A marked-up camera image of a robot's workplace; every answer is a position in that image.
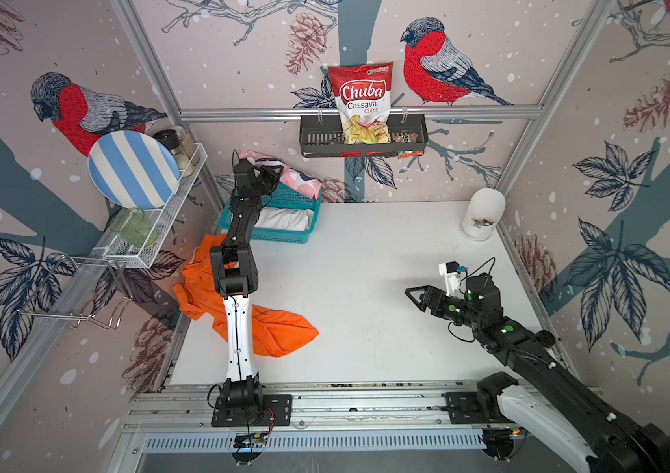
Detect blue striped plate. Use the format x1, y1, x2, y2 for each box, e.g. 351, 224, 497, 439
88, 131, 181, 210

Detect dark lid spice jar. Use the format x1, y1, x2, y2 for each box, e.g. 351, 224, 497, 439
153, 129, 191, 175

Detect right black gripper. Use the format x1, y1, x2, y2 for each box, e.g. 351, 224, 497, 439
405, 287, 484, 331

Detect orange garment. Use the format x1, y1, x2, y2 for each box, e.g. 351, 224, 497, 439
173, 235, 319, 358

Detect white wire wall rack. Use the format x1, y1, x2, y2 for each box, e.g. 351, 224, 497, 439
15, 144, 208, 330

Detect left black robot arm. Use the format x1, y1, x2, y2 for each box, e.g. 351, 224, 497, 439
210, 160, 283, 420

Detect aluminium mounting rail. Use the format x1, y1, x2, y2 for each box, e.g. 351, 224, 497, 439
123, 380, 477, 432

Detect black wall shelf basket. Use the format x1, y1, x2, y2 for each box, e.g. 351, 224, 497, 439
299, 114, 429, 158

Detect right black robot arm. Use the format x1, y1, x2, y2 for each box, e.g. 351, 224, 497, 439
405, 273, 670, 472

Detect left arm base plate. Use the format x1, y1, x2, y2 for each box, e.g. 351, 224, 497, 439
211, 394, 293, 428

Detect clear spice jar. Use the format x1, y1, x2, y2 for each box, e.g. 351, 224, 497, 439
173, 126, 200, 177

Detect teal plastic basket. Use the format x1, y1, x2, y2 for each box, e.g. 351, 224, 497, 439
252, 183, 321, 244

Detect red Chuba chips bag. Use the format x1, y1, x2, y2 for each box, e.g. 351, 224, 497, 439
328, 62, 393, 145

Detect pink patterned garment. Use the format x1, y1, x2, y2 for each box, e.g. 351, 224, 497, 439
239, 151, 323, 201

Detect white shorts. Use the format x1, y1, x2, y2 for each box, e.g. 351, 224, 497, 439
255, 207, 314, 233

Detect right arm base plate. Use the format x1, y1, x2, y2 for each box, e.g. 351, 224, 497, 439
444, 391, 509, 425

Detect white ceramic holder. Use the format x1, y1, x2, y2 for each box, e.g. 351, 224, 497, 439
460, 188, 505, 242

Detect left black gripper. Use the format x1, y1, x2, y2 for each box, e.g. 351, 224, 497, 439
252, 164, 282, 199

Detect green glass cup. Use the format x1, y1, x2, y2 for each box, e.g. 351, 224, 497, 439
108, 208, 159, 250

